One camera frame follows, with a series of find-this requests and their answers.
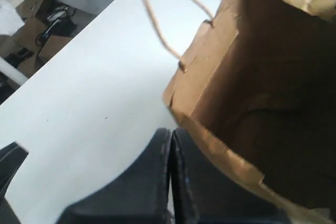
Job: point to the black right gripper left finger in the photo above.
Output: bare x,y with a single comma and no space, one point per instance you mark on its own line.
139,195

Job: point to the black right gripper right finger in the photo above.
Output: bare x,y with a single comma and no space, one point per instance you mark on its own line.
202,194

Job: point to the brown paper bag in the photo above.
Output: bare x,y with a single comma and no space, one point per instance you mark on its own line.
256,91

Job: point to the cardboard boxes on floor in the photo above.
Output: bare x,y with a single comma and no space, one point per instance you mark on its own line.
47,28

